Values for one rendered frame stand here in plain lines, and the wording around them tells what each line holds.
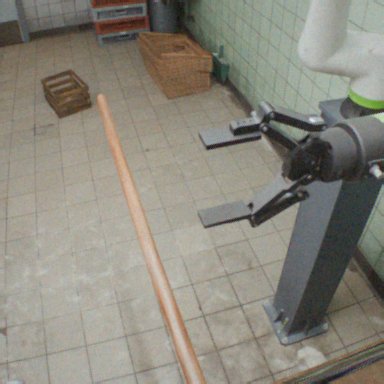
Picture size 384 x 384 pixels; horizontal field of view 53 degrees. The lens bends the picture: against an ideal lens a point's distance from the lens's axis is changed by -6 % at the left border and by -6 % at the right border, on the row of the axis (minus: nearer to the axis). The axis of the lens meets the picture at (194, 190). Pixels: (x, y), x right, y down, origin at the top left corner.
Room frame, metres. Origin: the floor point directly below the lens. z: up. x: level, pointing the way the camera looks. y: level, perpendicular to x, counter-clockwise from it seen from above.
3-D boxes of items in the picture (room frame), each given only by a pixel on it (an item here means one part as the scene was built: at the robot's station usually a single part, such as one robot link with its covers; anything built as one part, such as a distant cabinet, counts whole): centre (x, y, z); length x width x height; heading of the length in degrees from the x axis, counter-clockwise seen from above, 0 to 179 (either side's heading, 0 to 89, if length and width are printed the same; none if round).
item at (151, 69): (3.41, 0.18, 0.14); 0.56 x 0.49 x 0.28; 23
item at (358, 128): (0.46, -0.24, 1.49); 0.12 x 0.06 x 0.09; 18
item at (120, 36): (4.55, 0.84, 0.08); 0.60 x 0.40 x 0.16; 109
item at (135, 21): (4.55, 0.84, 0.23); 0.60 x 0.40 x 0.16; 107
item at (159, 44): (3.40, 0.17, 0.32); 0.56 x 0.49 x 0.28; 25
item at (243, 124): (0.40, -0.07, 1.57); 0.05 x 0.01 x 0.03; 108
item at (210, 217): (0.40, -0.04, 1.42); 0.07 x 0.03 x 0.01; 108
